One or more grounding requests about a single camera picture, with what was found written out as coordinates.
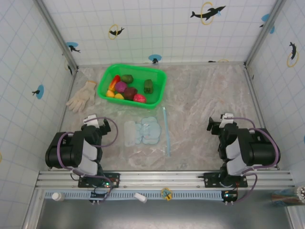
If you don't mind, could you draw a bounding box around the clear zip-top bag blue print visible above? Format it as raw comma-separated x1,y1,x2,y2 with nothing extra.
107,104,173,159

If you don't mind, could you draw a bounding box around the dark red toy apple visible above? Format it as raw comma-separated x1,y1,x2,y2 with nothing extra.
123,87,138,101

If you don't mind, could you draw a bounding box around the aluminium mounting rail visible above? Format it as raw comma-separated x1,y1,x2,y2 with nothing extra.
35,170,295,189

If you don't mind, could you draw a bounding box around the white slotted cable duct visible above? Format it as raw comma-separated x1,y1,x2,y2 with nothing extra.
44,189,239,201

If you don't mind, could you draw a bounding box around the white plastic tube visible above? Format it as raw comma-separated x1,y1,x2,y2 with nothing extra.
133,192,148,204

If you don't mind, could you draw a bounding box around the pink red toy fruit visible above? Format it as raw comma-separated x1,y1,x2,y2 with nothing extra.
133,94,147,104

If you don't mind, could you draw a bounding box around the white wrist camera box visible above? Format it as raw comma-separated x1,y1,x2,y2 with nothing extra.
82,114,100,127
219,113,237,128

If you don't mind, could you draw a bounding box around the dark green toy pepper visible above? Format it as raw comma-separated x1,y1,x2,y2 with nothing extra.
143,79,154,94

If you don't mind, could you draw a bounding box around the white cotton work glove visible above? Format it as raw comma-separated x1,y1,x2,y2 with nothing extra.
66,80,98,113

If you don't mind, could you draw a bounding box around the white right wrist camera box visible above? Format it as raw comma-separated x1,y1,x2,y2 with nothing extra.
219,113,237,128

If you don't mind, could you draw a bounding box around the blue oval whale wall sticker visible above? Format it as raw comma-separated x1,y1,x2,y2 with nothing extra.
148,54,162,64
259,13,276,34
66,42,81,53
31,84,45,99

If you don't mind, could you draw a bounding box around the green plastic basket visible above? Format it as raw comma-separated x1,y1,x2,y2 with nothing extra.
96,63,167,110

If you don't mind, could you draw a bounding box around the small dolphin ring wall sticker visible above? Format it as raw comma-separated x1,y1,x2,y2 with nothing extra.
108,23,125,40
286,42,300,68

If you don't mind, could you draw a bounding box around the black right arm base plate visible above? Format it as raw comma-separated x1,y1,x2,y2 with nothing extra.
197,171,248,188

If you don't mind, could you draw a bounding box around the yellow tree sticker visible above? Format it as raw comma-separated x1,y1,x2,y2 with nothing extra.
161,187,173,201

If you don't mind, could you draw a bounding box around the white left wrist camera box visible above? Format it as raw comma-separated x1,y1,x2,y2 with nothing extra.
82,114,100,127

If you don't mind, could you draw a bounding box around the large dolphin ring wall sticker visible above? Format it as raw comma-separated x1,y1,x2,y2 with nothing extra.
190,1,226,26

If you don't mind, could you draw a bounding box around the aluminium frame post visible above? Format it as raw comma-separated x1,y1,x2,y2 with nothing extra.
33,0,79,72
243,0,286,68

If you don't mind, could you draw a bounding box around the purple toy vegetable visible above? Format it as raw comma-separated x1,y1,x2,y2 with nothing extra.
115,81,128,94

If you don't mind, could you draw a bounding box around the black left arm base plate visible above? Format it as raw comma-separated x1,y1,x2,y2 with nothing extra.
78,171,121,188

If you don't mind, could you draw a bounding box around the cup of white sticks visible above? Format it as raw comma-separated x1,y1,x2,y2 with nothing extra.
271,185,305,207

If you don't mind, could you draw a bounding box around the small white bottle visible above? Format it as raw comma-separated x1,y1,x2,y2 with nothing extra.
51,192,65,202

